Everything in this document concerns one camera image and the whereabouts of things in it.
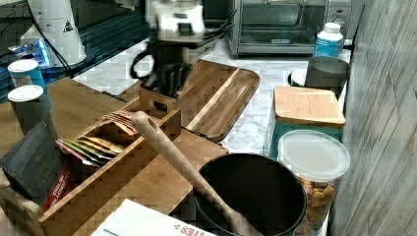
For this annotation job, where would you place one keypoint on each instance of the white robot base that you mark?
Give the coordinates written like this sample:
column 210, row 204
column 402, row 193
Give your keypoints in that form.
column 54, row 24

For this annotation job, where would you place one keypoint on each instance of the black utensil holder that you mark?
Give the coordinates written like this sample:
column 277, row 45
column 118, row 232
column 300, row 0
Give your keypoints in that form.
column 267, row 193

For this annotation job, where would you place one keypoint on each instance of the grey cup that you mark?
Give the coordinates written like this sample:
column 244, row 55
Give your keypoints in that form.
column 327, row 73

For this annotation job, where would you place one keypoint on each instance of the black tea box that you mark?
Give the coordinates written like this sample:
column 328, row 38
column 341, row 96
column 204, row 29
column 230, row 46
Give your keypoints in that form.
column 37, row 169

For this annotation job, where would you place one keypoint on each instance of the clear snack jar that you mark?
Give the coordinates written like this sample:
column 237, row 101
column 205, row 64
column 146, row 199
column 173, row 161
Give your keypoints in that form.
column 319, row 161

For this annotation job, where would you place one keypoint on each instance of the teal canister with wooden lid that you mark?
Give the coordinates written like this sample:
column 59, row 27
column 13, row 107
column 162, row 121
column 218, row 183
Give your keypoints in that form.
column 295, row 108

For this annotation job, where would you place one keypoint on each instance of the grey shaker can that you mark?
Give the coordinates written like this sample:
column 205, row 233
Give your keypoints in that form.
column 31, row 106

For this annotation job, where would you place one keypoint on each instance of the wooden tea organizer tray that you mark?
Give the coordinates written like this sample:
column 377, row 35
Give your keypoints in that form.
column 101, row 184

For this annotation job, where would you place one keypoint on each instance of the wooden spoon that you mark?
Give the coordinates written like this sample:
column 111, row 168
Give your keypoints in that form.
column 163, row 145

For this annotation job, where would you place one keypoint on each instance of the blue shaker can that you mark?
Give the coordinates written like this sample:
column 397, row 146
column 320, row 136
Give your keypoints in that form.
column 28, row 81

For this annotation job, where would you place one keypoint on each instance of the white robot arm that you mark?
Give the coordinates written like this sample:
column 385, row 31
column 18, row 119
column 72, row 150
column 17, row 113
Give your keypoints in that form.
column 178, row 39

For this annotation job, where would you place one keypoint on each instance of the silver toaster oven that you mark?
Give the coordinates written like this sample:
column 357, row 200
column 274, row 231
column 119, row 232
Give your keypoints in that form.
column 262, row 27

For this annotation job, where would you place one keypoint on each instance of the wooden cutting board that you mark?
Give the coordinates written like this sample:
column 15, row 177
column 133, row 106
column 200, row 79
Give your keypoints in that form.
column 209, row 104

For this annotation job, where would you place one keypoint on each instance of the tea bag packets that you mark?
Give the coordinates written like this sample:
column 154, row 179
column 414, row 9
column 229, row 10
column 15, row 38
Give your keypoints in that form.
column 109, row 137

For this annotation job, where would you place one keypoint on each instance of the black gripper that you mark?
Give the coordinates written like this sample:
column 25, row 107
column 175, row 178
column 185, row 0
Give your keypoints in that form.
column 169, row 72

